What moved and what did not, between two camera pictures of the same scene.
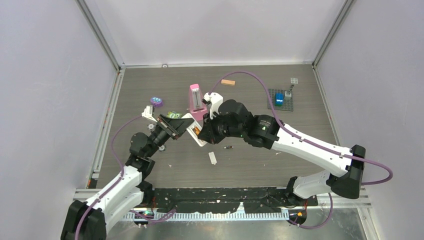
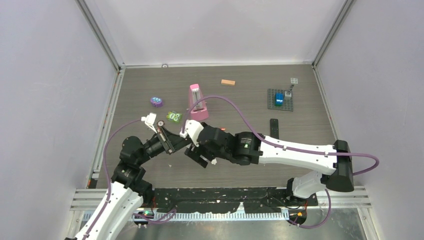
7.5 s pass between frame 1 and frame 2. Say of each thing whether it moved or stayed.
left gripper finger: moved
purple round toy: stayed
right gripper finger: moved
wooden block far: stayed
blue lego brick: stayed
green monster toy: stayed
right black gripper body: moved
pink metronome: stayed
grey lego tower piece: stayed
